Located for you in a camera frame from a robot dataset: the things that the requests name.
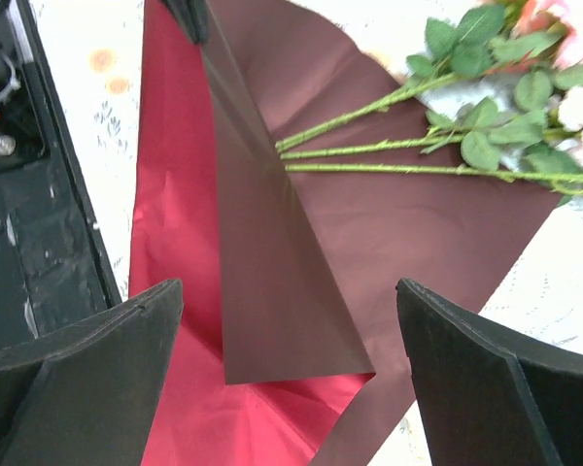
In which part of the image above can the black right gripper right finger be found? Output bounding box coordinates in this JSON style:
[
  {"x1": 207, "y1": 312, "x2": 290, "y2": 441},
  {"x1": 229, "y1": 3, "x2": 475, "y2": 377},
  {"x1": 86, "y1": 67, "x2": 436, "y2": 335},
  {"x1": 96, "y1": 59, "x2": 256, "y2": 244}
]
[{"x1": 396, "y1": 279, "x2": 583, "y2": 466}]

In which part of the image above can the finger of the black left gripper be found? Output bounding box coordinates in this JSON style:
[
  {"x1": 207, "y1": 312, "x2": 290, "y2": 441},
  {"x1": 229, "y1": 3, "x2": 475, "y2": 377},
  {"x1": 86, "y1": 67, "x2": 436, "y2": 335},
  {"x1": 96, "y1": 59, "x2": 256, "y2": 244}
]
[{"x1": 162, "y1": 0, "x2": 209, "y2": 45}]

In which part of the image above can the peach rose stem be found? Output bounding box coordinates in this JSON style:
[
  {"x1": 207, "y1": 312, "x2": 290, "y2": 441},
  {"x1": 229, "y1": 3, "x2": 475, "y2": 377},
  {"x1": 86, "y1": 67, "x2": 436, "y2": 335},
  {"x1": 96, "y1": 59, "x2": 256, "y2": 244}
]
[{"x1": 281, "y1": 145, "x2": 583, "y2": 205}]

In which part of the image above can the pink rose stem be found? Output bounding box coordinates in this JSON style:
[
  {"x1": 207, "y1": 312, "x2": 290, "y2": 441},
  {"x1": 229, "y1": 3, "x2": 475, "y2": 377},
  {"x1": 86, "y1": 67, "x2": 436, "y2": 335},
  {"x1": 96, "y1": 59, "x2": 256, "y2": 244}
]
[
  {"x1": 281, "y1": 64, "x2": 583, "y2": 171},
  {"x1": 275, "y1": 1, "x2": 565, "y2": 153}
]

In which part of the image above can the red wrapping paper sheet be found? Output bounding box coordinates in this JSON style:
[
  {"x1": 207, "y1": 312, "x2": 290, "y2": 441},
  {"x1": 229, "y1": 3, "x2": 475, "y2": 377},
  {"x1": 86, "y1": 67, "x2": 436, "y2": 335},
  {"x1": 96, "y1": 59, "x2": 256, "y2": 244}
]
[{"x1": 129, "y1": 1, "x2": 559, "y2": 465}]

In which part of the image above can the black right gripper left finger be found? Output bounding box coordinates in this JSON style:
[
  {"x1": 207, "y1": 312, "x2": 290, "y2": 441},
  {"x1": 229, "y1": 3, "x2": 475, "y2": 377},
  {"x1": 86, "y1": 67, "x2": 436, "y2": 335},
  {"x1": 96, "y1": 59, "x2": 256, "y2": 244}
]
[{"x1": 0, "y1": 280, "x2": 183, "y2": 466}]

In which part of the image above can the floral patterned table mat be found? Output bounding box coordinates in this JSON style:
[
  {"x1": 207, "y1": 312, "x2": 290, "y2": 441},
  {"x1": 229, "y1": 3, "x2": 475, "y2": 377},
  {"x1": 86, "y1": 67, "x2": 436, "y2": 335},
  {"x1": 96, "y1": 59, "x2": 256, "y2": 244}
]
[{"x1": 32, "y1": 1, "x2": 583, "y2": 465}]

